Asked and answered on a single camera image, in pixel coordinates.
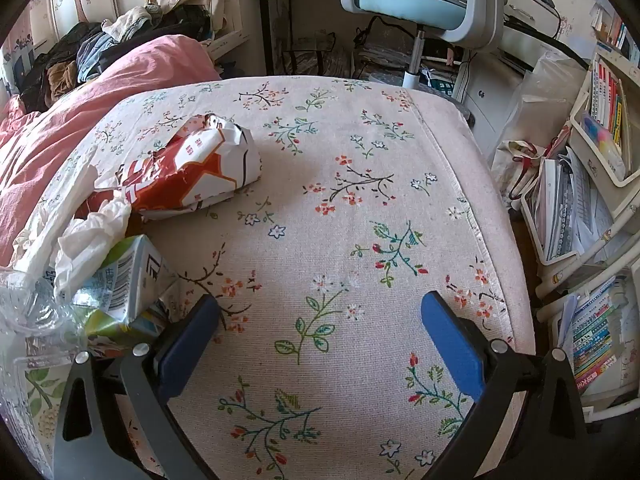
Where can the white tissue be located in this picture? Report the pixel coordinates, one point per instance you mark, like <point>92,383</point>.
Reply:
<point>90,245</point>

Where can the grey blue office chair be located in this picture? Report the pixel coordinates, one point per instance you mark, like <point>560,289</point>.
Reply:
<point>415,0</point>

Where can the red white snack bag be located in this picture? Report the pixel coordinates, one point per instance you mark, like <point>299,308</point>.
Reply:
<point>200,170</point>

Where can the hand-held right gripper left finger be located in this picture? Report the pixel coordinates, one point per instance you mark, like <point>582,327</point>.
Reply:
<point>187,345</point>

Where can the black picture frame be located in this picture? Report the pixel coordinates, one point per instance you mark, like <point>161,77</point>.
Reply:
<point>275,30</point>

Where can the green leaf print cloth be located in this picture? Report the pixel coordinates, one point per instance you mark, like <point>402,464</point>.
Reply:
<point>37,400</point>

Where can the stack of flat books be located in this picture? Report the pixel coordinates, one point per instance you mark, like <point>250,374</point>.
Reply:
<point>595,335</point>

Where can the white plastic bag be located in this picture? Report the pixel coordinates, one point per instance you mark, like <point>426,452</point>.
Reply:
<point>545,95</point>

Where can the pink blanket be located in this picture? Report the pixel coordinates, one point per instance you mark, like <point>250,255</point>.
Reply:
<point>75,125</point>

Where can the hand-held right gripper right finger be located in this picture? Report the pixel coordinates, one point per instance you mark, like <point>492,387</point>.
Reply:
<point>450,345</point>

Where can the pile of dark clothes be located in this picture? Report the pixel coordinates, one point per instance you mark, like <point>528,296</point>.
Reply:
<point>100,45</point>

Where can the row of upright books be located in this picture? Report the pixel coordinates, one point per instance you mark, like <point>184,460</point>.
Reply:
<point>607,100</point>

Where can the light blue drink carton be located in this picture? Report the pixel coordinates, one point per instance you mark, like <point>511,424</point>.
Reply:
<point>135,280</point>

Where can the clear crushed plastic bottle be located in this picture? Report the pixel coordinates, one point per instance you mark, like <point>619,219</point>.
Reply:
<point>25,300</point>

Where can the floral tablecloth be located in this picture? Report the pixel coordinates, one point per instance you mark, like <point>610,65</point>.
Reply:
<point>325,185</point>

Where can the bundle of papers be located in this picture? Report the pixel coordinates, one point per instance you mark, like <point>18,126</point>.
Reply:
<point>565,205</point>

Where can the white shelf cart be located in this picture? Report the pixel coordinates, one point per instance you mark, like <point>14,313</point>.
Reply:
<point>600,170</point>

